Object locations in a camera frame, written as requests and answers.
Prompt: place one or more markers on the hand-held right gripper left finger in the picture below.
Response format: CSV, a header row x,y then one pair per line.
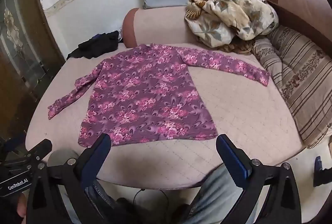
x,y
99,156

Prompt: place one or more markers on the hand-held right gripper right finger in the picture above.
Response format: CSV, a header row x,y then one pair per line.
x,y
233,161

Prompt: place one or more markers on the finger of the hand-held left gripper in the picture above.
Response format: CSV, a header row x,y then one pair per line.
x,y
39,148

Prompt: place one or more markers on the purple floral long-sleeved shirt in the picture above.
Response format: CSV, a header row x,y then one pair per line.
x,y
145,94

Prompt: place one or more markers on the person's left hand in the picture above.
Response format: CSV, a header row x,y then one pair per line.
x,y
22,205

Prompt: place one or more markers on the person's right leg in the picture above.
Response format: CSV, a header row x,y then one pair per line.
x,y
220,200

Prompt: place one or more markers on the person's leg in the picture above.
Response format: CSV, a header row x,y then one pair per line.
x,y
220,200
99,198

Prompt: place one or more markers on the person's left leg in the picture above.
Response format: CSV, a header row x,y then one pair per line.
x,y
99,198

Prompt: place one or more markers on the pink quilted mattress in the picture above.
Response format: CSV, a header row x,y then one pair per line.
x,y
238,112

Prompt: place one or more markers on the dark object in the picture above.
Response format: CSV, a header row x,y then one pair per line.
x,y
321,174

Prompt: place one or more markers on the wooden door with glass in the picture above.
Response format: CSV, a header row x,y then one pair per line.
x,y
23,57

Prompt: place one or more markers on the striped beige cushion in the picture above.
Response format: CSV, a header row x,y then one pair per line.
x,y
303,78

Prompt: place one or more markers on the black cloth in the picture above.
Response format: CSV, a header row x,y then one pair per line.
x,y
98,44

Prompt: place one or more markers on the pink bolster cushion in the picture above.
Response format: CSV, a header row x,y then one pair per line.
x,y
155,26
298,3

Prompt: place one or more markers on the beige floral blanket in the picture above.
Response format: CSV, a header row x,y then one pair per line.
x,y
228,18

